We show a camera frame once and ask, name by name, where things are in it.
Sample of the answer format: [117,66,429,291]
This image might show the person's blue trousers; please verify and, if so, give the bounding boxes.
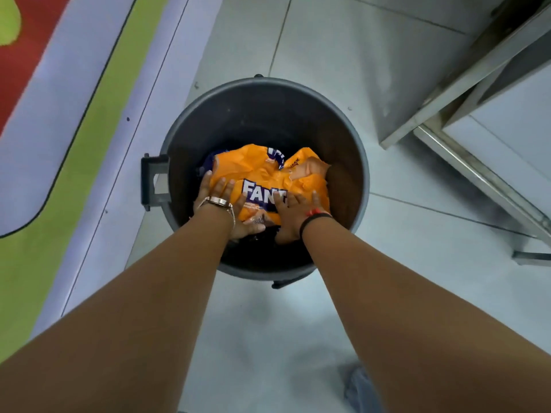
[344,363,385,413]

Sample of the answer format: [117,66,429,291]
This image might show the orange plastic wrapper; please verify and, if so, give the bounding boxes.
[199,144,332,227]

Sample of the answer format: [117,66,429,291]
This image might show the metal bracelet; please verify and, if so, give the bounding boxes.
[195,195,237,229]

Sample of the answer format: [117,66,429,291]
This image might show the person's right hand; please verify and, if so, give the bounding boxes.
[273,190,333,246]

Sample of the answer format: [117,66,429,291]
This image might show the stainless steel table frame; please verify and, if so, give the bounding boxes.
[378,0,551,267]

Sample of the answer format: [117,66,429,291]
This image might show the colourful printed panel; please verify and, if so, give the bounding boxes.
[0,0,225,364]

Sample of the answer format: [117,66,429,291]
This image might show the dark grey round bin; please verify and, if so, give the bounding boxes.
[141,75,371,290]

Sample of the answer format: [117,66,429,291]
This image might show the person's left forearm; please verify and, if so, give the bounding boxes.
[0,204,236,413]

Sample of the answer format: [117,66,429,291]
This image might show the person's left hand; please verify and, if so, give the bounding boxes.
[193,170,266,242]

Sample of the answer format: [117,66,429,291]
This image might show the black wrist band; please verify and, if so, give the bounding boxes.
[299,212,334,241]

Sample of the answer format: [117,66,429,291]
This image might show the person's right forearm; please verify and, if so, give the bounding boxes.
[301,217,551,413]

